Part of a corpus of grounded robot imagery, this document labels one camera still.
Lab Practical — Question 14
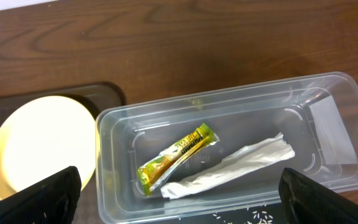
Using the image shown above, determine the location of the spilled rice pile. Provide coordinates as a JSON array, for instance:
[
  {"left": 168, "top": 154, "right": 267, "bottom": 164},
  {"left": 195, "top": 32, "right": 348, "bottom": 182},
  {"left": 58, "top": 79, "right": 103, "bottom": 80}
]
[{"left": 212, "top": 205, "right": 273, "bottom": 224}]

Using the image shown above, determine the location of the green snack wrapper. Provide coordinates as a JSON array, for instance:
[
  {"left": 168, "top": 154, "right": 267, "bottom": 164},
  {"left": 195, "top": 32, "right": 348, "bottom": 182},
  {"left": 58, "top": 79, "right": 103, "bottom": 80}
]
[{"left": 137, "top": 123, "right": 219, "bottom": 197}]

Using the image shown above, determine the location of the clear plastic bin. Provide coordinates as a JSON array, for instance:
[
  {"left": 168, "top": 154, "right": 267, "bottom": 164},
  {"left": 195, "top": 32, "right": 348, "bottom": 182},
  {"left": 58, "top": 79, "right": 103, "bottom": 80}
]
[{"left": 96, "top": 72, "right": 358, "bottom": 223}]

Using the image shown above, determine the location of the yellow plate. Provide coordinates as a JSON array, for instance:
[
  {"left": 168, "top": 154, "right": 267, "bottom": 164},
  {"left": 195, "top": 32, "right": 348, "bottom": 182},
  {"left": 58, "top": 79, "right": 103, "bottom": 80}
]
[{"left": 0, "top": 97, "right": 96, "bottom": 200}]

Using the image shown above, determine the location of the brown serving tray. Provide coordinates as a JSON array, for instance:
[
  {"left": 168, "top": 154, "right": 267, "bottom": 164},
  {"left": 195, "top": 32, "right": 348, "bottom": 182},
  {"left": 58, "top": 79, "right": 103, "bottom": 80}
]
[{"left": 0, "top": 82, "right": 127, "bottom": 224}]

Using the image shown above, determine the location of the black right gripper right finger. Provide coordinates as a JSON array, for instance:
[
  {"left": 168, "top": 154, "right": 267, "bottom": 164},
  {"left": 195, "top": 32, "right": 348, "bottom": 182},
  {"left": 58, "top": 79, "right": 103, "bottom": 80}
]
[{"left": 278, "top": 167, "right": 358, "bottom": 224}]

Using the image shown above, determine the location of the white napkin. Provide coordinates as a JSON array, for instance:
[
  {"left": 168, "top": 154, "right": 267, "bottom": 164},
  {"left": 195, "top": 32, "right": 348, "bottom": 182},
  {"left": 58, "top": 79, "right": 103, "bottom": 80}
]
[{"left": 160, "top": 133, "right": 295, "bottom": 200}]

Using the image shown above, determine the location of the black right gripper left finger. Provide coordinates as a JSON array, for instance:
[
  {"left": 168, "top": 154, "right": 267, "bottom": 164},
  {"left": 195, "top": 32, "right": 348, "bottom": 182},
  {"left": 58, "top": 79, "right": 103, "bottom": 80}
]
[{"left": 0, "top": 166, "right": 81, "bottom": 224}]

